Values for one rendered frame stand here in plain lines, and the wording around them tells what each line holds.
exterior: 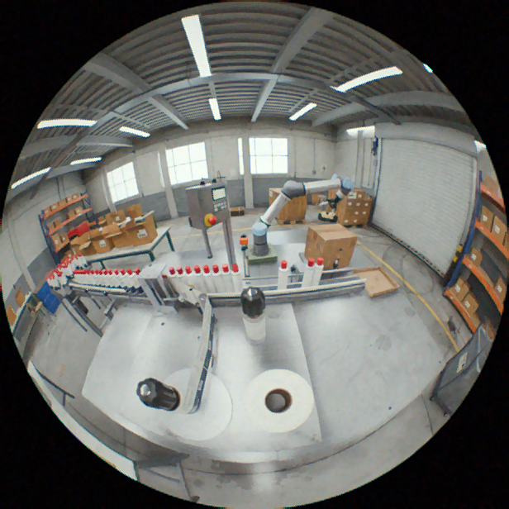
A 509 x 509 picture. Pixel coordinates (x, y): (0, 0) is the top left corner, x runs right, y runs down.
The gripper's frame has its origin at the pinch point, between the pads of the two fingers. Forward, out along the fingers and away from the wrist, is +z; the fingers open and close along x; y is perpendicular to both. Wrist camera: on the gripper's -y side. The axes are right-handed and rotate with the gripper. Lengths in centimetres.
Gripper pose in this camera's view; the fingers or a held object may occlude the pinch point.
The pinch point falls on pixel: (324, 211)
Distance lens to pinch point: 144.3
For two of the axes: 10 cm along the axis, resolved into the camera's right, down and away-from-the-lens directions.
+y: -5.5, 5.1, -6.6
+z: -4.2, 5.2, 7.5
